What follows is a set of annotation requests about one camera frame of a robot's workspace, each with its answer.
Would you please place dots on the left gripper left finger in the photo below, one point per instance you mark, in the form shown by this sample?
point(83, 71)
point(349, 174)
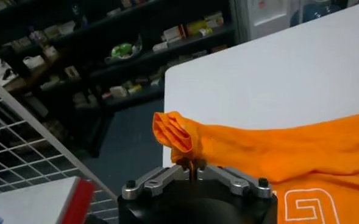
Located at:
point(154, 179)

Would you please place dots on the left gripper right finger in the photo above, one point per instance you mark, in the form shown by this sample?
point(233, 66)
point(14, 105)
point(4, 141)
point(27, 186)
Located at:
point(237, 182)

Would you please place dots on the orange t-shirt with white print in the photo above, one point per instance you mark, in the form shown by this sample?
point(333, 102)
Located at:
point(282, 149)

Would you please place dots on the black shelving unit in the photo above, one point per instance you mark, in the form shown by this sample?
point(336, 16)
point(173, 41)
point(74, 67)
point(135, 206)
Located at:
point(121, 70)

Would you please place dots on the red edged white platform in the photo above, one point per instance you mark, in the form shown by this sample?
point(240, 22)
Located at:
point(30, 204)

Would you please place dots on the flat white medicine box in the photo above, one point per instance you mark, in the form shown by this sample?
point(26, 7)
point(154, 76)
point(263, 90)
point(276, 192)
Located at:
point(160, 47)

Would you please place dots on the bowl of green fruit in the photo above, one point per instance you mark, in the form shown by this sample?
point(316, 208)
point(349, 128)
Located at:
point(122, 50)

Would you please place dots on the white red medicine box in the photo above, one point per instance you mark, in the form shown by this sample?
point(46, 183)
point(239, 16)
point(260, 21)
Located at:
point(173, 34)

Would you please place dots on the small green medicine box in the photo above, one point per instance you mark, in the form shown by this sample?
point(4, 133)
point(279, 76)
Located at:
point(205, 31)

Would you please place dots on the green yellow medicine box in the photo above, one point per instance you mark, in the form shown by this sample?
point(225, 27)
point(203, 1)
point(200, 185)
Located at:
point(197, 27)

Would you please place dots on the dark wooden side table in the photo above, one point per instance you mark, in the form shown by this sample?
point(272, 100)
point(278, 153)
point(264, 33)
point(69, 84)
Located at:
point(30, 79)

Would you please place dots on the yellow striped medicine box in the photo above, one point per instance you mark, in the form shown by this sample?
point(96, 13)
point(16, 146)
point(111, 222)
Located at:
point(214, 19)

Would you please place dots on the white water dispenser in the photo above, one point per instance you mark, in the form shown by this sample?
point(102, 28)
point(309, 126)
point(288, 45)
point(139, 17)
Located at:
point(264, 18)

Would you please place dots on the blue water jug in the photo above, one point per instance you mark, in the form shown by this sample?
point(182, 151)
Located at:
point(319, 12)

